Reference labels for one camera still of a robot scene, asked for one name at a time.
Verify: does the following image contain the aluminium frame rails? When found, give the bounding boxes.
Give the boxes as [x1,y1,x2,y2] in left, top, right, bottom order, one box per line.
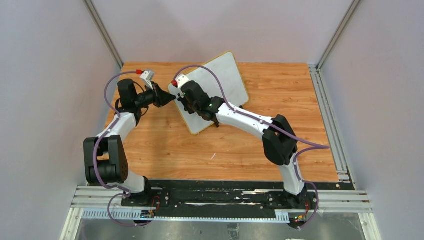
[60,180,382,240]

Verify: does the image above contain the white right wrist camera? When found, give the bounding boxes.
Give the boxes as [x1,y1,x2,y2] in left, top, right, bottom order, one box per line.
[175,74,190,89]

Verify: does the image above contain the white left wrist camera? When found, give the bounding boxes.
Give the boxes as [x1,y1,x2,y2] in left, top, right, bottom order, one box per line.
[139,69,155,86]

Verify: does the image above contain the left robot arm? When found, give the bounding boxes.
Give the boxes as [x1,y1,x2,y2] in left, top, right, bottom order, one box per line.
[83,78,176,203]

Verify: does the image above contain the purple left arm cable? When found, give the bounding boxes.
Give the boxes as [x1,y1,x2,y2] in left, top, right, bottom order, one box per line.
[92,70,152,228]

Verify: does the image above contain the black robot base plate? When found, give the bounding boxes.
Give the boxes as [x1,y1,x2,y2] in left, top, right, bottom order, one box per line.
[120,179,320,220]

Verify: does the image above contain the yellow framed whiteboard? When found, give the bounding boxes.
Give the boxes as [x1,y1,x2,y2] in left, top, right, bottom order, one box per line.
[174,51,249,135]

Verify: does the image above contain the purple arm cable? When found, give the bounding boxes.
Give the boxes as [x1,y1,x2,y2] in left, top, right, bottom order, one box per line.
[92,70,152,228]
[171,64,331,230]

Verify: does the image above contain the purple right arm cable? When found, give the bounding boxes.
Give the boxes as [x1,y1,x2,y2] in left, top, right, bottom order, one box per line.
[171,64,331,230]

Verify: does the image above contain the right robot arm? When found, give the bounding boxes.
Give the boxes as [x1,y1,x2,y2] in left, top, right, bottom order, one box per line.
[171,80,305,208]

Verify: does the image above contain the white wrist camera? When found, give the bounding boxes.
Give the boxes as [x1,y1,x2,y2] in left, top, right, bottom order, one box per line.
[175,74,190,89]
[139,69,155,86]

